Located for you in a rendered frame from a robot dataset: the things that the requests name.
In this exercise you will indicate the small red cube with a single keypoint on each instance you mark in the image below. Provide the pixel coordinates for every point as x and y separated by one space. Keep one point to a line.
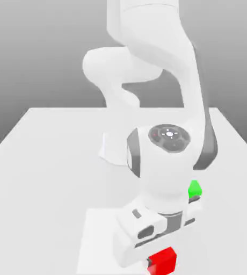
163 261

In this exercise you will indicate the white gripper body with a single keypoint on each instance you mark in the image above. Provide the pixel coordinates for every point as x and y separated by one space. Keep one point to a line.
127 255

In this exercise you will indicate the small green cube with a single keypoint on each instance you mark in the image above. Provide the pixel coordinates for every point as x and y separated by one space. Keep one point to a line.
194 189

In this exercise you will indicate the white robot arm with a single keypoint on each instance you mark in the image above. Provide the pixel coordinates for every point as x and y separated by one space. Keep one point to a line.
157 64

